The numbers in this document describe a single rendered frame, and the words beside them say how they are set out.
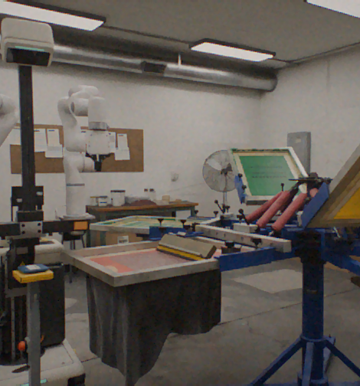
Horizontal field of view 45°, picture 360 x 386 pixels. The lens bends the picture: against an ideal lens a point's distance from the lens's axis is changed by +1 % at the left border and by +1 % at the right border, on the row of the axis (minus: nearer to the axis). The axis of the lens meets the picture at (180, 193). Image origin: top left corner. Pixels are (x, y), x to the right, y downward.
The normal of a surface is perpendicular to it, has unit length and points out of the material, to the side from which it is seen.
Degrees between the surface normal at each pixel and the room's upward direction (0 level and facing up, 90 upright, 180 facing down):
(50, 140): 88
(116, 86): 90
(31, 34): 64
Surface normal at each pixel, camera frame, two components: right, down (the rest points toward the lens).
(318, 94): -0.83, 0.04
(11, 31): 0.41, -0.40
